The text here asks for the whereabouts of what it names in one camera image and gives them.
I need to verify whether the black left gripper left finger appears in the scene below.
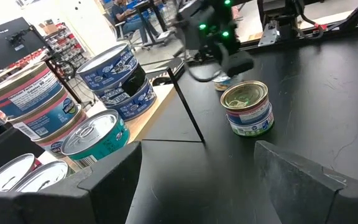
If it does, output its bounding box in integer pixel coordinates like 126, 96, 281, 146
0, 141, 143, 224

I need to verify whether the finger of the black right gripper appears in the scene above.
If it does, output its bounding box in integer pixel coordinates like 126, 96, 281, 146
221, 50, 255, 78

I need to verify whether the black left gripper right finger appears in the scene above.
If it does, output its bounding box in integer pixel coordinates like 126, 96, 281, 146
254, 139, 358, 224

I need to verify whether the teal rimmed seafood can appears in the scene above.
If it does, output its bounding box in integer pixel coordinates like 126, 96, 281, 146
211, 71, 244, 92

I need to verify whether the pink salmon can blue label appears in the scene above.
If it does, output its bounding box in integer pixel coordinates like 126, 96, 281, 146
31, 107, 88, 158
220, 80, 272, 125

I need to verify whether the teal labelled seafood can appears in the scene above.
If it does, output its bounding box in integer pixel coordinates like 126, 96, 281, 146
60, 109, 131, 169

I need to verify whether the blue rimmed seafood can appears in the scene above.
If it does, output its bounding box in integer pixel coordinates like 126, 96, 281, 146
76, 42, 139, 91

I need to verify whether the gold lidded seafood can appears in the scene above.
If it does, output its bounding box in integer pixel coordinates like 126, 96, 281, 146
0, 61, 63, 121

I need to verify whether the black desk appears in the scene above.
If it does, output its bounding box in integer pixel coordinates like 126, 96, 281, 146
132, 0, 173, 47

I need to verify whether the person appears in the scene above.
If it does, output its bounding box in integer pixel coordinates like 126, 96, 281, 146
110, 0, 160, 44

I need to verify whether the shelving with red bins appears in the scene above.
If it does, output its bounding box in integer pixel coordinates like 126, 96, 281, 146
6, 23, 90, 82

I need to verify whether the brown cardboard box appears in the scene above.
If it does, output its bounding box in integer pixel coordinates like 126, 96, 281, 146
39, 19, 58, 35

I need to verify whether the black computer monitor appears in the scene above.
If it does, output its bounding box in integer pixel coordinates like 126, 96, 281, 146
0, 17, 48, 70

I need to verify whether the wooden shelf black frame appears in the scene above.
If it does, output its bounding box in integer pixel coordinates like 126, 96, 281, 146
35, 66, 206, 175

